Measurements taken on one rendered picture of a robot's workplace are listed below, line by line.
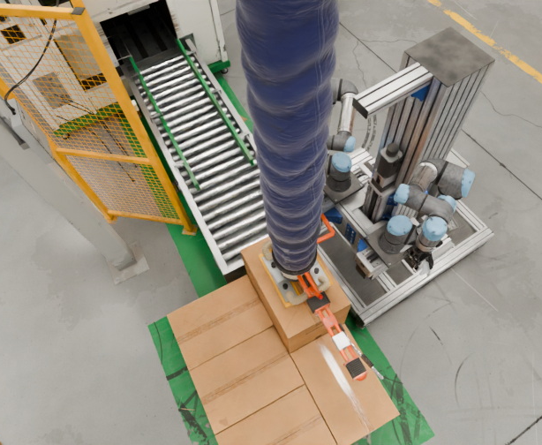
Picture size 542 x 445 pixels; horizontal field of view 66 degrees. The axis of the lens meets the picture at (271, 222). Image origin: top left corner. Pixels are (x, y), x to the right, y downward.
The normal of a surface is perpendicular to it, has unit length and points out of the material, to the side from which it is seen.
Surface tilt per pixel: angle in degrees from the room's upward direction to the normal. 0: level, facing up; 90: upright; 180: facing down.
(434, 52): 0
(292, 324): 0
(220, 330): 0
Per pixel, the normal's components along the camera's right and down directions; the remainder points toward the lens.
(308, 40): 0.33, 0.70
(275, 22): -0.07, 0.95
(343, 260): -0.07, -0.47
